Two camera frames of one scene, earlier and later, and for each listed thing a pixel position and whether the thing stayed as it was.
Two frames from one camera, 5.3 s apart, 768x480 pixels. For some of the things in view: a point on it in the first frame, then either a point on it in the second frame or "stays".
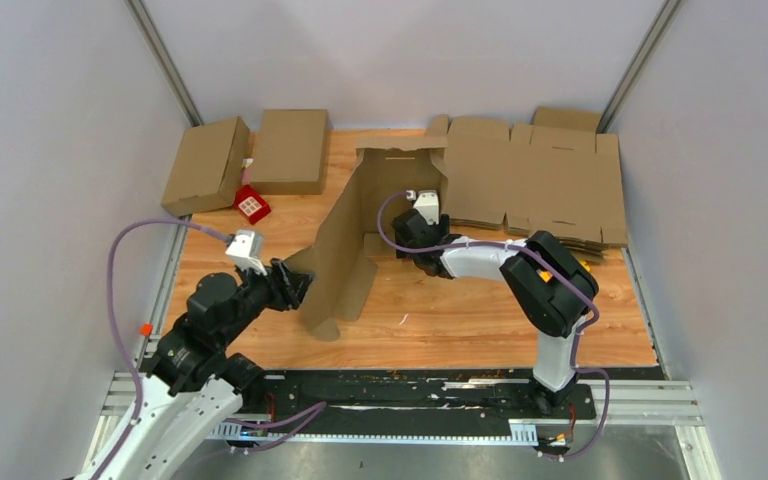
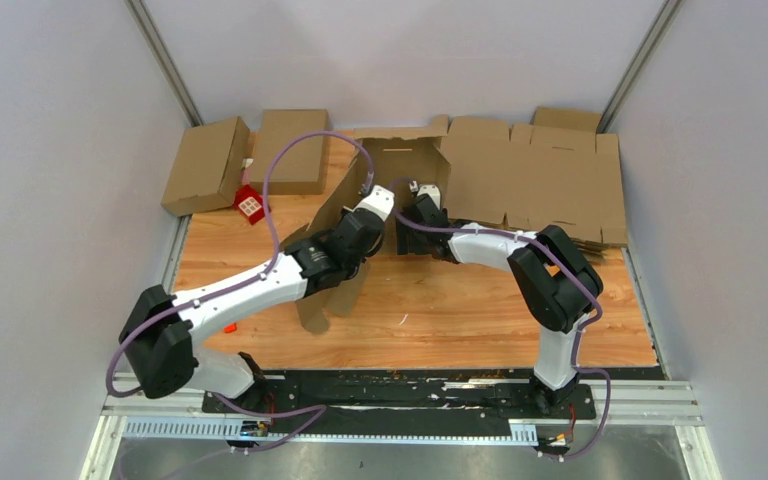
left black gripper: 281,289 -> 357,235
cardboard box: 206,172 stays
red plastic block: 251,204 stays
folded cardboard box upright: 291,155 stays
